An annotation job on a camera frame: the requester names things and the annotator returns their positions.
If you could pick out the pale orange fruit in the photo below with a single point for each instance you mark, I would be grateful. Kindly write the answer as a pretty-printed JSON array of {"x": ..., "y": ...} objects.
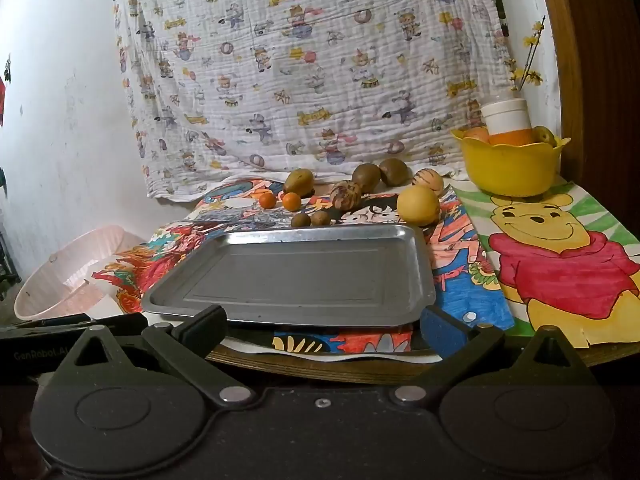
[{"x": 477, "y": 135}]

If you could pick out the yellow plastic bowl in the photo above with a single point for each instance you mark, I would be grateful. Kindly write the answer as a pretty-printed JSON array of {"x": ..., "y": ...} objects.
[{"x": 505, "y": 170}]

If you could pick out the green apple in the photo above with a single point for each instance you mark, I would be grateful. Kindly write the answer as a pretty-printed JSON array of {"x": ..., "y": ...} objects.
[{"x": 544, "y": 136}]

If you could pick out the large yellow lemon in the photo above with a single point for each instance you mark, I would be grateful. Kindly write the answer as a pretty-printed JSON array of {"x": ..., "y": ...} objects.
[{"x": 418, "y": 206}]

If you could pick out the yellow flower sprig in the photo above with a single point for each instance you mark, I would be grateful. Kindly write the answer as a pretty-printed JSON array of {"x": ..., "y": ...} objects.
[{"x": 531, "y": 76}]

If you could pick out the small brown round fruit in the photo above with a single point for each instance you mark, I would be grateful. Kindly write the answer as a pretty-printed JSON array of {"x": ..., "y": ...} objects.
[
  {"x": 301, "y": 220},
  {"x": 320, "y": 218}
]

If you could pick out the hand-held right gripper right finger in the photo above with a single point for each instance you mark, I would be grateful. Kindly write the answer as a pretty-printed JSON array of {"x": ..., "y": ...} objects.
[{"x": 442, "y": 332}]

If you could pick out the small orange tangerine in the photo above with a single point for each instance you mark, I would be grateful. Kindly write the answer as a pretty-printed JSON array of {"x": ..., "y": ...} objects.
[
  {"x": 292, "y": 202},
  {"x": 267, "y": 201}
]

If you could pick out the white and orange jar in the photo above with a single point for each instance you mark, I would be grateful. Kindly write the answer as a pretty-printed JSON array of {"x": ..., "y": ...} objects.
[{"x": 505, "y": 117}]

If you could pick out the striped pepino melon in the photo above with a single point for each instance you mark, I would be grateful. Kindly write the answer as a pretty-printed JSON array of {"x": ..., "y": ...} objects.
[
  {"x": 428, "y": 180},
  {"x": 346, "y": 196}
]

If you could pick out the brown wooden board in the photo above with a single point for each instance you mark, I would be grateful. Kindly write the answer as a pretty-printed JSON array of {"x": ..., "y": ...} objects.
[{"x": 595, "y": 60}]

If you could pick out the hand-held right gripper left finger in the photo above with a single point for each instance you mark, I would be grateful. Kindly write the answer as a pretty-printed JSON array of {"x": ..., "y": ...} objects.
[{"x": 200, "y": 330}]

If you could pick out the red dragon coloured drawing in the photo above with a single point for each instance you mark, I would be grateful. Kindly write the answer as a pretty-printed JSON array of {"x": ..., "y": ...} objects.
[{"x": 130, "y": 270}]

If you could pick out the brown kiwi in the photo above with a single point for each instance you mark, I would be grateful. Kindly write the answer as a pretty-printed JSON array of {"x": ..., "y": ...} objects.
[
  {"x": 366, "y": 178},
  {"x": 394, "y": 172}
]

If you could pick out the printed blanket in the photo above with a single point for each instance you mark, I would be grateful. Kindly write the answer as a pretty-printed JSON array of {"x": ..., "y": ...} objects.
[{"x": 300, "y": 85}]

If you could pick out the pink plastic basket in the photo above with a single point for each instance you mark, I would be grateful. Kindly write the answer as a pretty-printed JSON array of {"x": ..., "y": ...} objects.
[{"x": 65, "y": 280}]

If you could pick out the yellow bear coloured drawing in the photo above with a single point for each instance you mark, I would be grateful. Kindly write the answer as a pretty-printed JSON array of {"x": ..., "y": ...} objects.
[{"x": 550, "y": 260}]

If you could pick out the metal tray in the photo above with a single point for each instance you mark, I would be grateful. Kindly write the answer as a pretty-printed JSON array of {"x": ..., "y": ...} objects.
[{"x": 300, "y": 275}]

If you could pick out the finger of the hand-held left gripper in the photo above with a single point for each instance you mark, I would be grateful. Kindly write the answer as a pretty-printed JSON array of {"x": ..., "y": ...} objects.
[{"x": 60, "y": 321}]

